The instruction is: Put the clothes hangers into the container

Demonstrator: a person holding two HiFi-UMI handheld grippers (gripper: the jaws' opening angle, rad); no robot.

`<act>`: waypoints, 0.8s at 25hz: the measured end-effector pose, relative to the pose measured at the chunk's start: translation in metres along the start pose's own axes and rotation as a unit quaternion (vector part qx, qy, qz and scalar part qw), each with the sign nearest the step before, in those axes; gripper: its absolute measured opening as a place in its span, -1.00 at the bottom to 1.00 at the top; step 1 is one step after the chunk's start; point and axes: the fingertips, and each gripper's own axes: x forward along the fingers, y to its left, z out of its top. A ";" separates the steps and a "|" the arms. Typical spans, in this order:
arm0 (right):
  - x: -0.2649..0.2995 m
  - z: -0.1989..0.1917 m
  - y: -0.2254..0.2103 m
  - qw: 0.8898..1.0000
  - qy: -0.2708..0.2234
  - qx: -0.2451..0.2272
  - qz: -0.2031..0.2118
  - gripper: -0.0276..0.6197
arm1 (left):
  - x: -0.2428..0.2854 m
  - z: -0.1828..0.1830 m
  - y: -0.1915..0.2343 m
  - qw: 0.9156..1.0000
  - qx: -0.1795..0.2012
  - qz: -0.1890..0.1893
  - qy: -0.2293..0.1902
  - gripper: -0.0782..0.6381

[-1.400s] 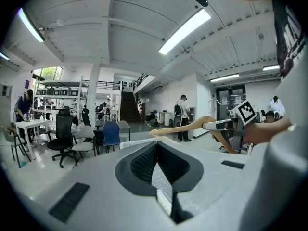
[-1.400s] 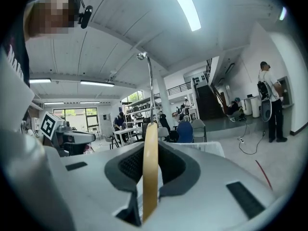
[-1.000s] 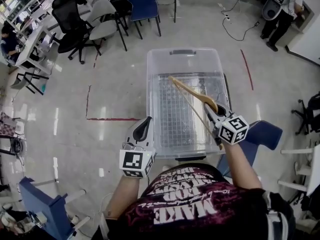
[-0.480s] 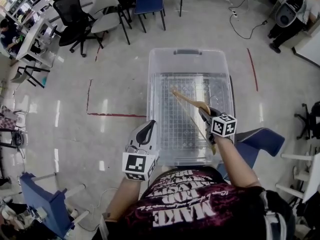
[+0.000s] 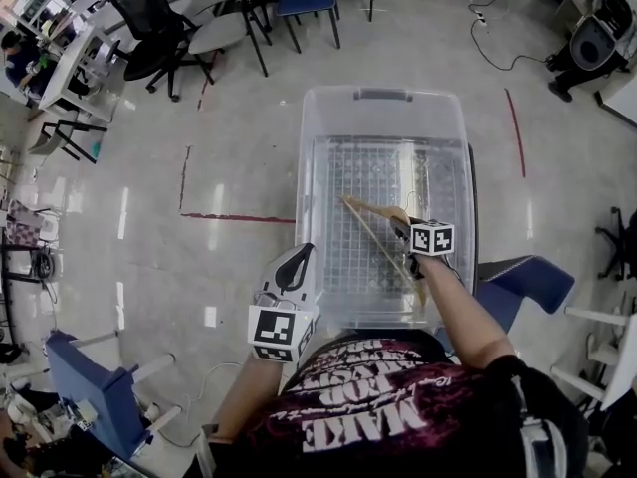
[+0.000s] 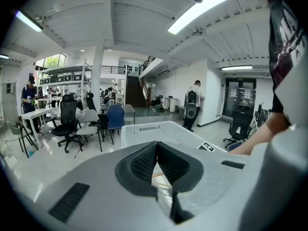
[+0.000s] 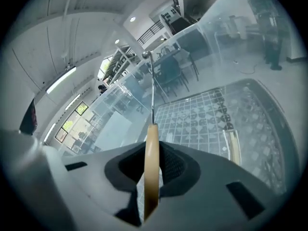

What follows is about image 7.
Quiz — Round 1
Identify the dark teal chair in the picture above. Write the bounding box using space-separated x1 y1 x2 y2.
178 30 210 82
157 55 191 99

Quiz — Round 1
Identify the dark red object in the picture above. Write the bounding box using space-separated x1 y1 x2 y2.
19 98 39 136

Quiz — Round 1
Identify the wooden clothes hanger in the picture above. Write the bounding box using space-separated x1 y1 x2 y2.
222 128 242 166
141 51 161 223

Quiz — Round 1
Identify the black balcony railing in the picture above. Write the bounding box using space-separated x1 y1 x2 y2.
136 20 166 45

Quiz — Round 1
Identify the long ceiling tube light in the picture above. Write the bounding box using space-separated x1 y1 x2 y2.
45 65 77 95
64 93 81 111

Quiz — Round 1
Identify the white storage rack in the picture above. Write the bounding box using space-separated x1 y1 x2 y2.
104 46 141 86

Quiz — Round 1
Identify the dark table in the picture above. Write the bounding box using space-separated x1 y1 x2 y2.
153 48 181 66

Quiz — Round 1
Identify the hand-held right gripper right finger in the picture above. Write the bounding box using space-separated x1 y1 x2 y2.
143 140 288 231

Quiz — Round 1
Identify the cable on floor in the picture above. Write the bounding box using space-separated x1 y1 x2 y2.
233 60 258 74

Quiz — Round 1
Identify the window with green view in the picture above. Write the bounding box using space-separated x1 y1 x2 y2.
74 101 90 116
54 120 74 143

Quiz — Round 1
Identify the transparent plastic container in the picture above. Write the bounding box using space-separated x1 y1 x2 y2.
61 0 299 195

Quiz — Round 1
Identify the black and white patterned mat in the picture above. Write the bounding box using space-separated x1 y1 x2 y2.
154 78 294 195

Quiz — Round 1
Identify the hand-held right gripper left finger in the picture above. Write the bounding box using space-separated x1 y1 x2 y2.
0 128 146 231

